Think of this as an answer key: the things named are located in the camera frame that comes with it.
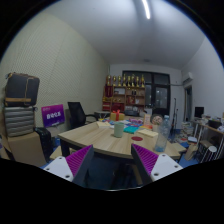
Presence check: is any pale yellow notepad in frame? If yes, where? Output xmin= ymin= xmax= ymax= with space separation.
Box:
xmin=137 ymin=128 xmax=159 ymax=138
xmin=96 ymin=120 xmax=111 ymax=129

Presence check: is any wooden shelf unit with trophies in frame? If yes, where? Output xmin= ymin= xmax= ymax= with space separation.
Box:
xmin=102 ymin=73 xmax=147 ymax=116

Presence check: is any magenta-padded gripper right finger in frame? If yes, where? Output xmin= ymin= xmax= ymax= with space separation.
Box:
xmin=130 ymin=143 xmax=184 ymax=186

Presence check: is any long ceiling light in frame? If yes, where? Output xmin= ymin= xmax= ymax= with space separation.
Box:
xmin=141 ymin=0 xmax=152 ymax=20

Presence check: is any orange standing card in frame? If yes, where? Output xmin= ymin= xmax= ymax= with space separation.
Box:
xmin=143 ymin=113 xmax=152 ymax=127

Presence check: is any stack of books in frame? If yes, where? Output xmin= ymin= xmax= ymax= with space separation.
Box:
xmin=180 ymin=120 xmax=195 ymax=143

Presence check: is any pale green ribbed cup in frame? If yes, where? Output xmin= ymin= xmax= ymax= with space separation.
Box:
xmin=113 ymin=121 xmax=125 ymax=139

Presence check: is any brown cardboard box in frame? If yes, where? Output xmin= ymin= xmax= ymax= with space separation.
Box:
xmin=6 ymin=131 xmax=48 ymax=168

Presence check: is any clear plastic water bottle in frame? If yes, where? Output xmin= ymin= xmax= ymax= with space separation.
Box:
xmin=154 ymin=114 xmax=171 ymax=153

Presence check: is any teal book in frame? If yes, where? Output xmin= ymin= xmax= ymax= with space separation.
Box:
xmin=123 ymin=125 xmax=140 ymax=135

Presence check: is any black office chair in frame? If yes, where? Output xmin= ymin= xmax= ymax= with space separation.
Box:
xmin=67 ymin=101 xmax=99 ymax=130

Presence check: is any white round stool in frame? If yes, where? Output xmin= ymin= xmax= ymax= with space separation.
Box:
xmin=199 ymin=145 xmax=218 ymax=163

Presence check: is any purple sign board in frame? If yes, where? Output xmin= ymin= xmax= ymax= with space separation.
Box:
xmin=41 ymin=103 xmax=66 ymax=128

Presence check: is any blue colourful book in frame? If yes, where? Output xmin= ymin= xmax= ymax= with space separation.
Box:
xmin=124 ymin=119 xmax=144 ymax=128

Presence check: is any wooden side desk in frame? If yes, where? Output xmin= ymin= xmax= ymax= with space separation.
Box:
xmin=189 ymin=118 xmax=224 ymax=161

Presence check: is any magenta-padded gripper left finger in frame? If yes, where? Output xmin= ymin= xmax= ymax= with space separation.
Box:
xmin=43 ymin=144 xmax=95 ymax=188

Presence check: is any black microphone stand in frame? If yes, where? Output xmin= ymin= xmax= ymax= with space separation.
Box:
xmin=170 ymin=97 xmax=178 ymax=134

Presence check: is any black suitcase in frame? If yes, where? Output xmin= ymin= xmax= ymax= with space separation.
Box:
xmin=34 ymin=126 xmax=54 ymax=163

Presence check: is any yellow gift box red ribbon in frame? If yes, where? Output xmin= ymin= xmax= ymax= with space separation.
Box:
xmin=109 ymin=109 xmax=126 ymax=122

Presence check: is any black computer monitor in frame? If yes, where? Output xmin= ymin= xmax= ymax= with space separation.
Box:
xmin=194 ymin=106 xmax=205 ymax=119

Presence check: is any silver ribbed suitcase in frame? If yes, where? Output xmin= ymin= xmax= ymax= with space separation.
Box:
xmin=3 ymin=105 xmax=37 ymax=138

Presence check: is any white wall air conditioner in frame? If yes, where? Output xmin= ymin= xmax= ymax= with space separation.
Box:
xmin=181 ymin=71 xmax=194 ymax=84

